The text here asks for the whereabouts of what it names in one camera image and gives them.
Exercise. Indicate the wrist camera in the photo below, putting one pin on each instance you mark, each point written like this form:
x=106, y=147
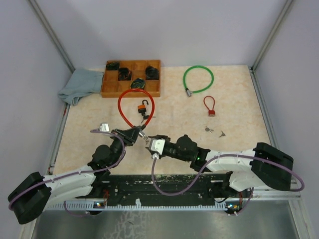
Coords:
x=104, y=127
x=157, y=146

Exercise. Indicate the black rolled item right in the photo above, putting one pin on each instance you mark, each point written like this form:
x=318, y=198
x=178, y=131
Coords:
x=152, y=73

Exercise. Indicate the red cable lock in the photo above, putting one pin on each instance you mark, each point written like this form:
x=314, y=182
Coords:
x=128, y=108

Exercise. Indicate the wooden compartment tray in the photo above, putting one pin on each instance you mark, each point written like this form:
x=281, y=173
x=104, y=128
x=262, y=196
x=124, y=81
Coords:
x=112, y=87

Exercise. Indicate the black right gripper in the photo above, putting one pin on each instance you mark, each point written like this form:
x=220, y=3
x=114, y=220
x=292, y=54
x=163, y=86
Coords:
x=159, y=136

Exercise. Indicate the green cable lock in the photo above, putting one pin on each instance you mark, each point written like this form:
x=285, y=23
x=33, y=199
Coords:
x=201, y=83

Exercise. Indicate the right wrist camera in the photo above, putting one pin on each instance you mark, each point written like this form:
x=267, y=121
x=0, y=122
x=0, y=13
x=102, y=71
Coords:
x=157, y=146

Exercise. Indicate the aluminium frame post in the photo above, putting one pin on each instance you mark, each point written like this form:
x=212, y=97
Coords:
x=272, y=34
x=51, y=33

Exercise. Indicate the red cable padlock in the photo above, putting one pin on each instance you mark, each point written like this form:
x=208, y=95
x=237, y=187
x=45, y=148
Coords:
x=209, y=103

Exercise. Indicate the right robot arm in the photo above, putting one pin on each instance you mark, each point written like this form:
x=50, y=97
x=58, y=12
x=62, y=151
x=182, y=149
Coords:
x=263, y=165

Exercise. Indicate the black yellow rolled item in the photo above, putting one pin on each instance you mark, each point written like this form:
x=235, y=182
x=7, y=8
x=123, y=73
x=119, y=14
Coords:
x=138, y=83

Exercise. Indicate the grey blue cloth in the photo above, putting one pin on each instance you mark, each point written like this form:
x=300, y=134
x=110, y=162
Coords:
x=82, y=83

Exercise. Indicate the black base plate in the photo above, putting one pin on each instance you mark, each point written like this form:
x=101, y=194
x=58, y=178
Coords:
x=171, y=190

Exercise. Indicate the silver key bunch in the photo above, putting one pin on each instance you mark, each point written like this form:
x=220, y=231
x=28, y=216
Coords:
x=209, y=130

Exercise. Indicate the aluminium frame post left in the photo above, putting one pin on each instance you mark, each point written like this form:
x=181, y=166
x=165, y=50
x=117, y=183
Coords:
x=51, y=33

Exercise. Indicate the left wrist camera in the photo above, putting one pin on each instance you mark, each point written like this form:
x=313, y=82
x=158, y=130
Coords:
x=104, y=127

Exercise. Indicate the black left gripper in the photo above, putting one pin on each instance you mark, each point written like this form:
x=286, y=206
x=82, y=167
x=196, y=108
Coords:
x=129, y=136

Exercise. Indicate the orange black padlock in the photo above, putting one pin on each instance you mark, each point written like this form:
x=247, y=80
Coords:
x=142, y=108

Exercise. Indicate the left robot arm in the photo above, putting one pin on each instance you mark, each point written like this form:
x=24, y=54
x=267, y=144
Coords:
x=36, y=192

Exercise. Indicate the aluminium frame post right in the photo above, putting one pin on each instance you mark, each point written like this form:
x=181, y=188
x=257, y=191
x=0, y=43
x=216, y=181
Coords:
x=272, y=34

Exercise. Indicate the black rolled item far left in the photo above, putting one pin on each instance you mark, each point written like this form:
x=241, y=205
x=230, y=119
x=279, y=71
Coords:
x=113, y=66

